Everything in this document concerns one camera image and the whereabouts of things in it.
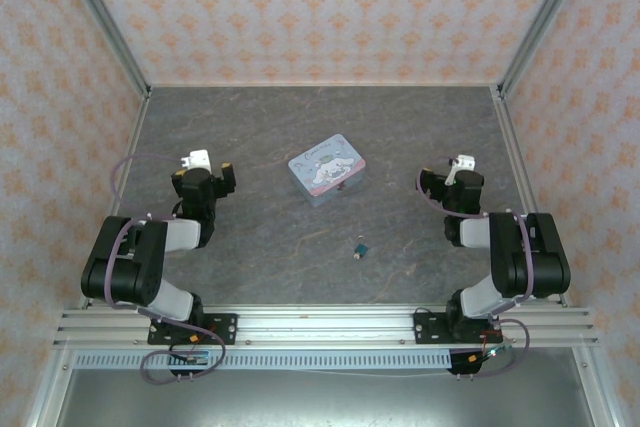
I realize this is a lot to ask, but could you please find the cartoon dog tin box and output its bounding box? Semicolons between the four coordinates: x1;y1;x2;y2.
287;133;368;209

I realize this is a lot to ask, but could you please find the grey metal sheet panel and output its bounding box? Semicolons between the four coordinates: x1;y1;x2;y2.
24;366;616;427

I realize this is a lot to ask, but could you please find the aluminium table side rail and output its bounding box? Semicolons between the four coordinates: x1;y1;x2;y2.
491;86;571;308
77;89;153;309

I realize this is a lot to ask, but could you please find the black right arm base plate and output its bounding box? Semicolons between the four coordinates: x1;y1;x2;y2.
413;310;504;346

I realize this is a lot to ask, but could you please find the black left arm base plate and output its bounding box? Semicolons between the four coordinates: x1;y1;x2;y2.
148;313;239;346

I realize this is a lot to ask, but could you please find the small circuit board with wires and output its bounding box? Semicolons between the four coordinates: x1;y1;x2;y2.
467;344;501;366
169;346;211;368

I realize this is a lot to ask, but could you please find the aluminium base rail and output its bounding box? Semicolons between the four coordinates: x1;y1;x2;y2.
52;304;599;349

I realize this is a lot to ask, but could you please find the aluminium frame post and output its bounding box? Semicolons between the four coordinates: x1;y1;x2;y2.
498;0;597;100
52;0;153;100

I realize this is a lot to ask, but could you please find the slotted grey cable duct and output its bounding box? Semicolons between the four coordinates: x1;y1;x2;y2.
73;349;454;372

